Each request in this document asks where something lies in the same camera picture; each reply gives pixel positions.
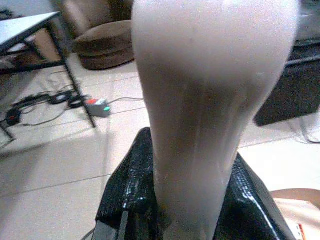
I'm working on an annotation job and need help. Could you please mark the black-framed table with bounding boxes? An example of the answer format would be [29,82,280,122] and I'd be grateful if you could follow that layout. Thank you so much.
[0,10,98,149]

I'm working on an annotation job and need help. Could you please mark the thin black cable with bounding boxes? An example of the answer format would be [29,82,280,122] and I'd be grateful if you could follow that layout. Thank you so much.
[20,106,66,127]

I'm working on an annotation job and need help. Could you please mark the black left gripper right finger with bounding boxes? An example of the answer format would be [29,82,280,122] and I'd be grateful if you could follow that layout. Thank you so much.
[214,152,296,240]

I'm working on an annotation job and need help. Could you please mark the dark floor rug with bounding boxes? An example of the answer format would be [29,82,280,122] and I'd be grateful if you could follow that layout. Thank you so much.
[253,38,320,128]

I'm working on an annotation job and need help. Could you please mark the grey power strip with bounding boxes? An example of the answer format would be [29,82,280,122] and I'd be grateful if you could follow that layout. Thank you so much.
[85,97,111,118]

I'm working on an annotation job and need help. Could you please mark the thin grey cable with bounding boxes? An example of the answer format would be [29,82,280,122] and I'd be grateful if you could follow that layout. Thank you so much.
[108,96,146,104]

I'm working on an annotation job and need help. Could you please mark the small black device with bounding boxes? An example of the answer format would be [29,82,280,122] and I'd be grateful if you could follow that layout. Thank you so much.
[5,108,23,127]

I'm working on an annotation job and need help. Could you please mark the brown upholstered armchair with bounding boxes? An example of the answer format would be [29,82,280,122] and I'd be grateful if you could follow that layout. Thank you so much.
[61,0,136,71]

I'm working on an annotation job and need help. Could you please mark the tan cardboard box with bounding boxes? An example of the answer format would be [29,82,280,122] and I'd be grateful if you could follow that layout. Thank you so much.
[270,188,320,240]

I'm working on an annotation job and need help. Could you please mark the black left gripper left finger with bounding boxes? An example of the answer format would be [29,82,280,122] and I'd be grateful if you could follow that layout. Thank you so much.
[93,126,162,240]

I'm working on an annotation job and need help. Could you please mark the black round adapter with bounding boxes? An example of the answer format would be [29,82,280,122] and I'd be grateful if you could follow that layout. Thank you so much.
[68,95,88,109]
[50,91,70,105]

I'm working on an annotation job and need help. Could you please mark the white cloth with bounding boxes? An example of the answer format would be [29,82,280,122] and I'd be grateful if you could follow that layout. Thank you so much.
[303,117,320,144]

